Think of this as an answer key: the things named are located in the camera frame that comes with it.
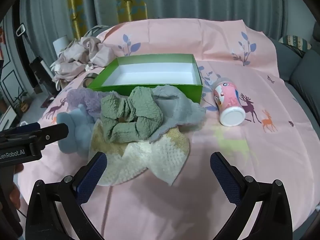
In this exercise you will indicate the yellow patterned curtain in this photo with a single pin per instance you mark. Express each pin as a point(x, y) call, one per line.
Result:
point(130, 0)

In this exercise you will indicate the striped pillow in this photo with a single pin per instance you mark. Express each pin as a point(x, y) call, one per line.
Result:
point(295, 42)

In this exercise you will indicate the purple fluffy cloth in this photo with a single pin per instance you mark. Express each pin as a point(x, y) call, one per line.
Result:
point(90, 102)

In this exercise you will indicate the grey knit cloth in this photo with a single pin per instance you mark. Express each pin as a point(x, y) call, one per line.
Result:
point(180, 107)

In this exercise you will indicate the pink printed canister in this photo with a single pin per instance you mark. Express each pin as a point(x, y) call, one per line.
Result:
point(228, 100)

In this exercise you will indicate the person's left hand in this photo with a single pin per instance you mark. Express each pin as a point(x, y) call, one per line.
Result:
point(13, 197)

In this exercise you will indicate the pink printed bedsheet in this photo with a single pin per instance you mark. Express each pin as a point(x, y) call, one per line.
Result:
point(175, 42)

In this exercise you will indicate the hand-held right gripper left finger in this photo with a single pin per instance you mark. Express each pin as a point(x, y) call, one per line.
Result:
point(92, 177)

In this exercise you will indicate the potted plant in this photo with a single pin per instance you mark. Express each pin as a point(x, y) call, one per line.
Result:
point(21, 100)

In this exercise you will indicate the white cylinder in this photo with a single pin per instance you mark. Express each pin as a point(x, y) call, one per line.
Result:
point(61, 45)

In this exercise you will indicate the white wall fixture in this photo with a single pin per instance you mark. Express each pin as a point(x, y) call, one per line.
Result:
point(20, 30)

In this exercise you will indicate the light blue plush toy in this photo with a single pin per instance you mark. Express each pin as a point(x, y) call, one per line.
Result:
point(72, 130)

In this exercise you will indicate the green cardboard box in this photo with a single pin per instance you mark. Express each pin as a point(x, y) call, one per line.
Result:
point(190, 92)

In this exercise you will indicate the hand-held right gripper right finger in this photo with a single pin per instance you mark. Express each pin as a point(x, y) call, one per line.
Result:
point(225, 180)

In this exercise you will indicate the green plush toy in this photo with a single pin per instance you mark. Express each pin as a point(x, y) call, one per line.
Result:
point(140, 112)

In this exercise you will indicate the grey sofa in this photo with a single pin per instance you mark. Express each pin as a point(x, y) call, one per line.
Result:
point(307, 75)

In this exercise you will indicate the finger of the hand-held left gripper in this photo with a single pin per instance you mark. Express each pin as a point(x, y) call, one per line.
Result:
point(55, 131)
point(22, 127)

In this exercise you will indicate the cream white knit towel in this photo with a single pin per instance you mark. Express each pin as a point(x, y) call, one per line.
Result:
point(140, 160)

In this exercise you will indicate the black device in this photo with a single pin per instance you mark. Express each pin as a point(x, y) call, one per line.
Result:
point(42, 77)

